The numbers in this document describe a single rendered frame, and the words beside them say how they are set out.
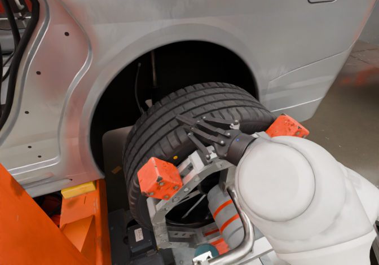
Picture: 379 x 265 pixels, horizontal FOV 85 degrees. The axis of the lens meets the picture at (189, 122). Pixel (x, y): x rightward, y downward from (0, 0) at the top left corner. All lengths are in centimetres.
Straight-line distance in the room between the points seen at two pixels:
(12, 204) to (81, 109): 42
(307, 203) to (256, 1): 72
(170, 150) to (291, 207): 43
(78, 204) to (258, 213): 96
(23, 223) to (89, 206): 62
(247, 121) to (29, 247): 56
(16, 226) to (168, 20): 60
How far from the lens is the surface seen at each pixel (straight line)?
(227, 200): 73
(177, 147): 58
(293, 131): 66
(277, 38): 95
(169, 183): 54
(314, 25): 107
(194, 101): 66
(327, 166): 22
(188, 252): 139
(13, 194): 46
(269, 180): 21
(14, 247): 45
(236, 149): 45
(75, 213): 108
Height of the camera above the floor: 154
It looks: 40 degrees down
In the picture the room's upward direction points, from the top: straight up
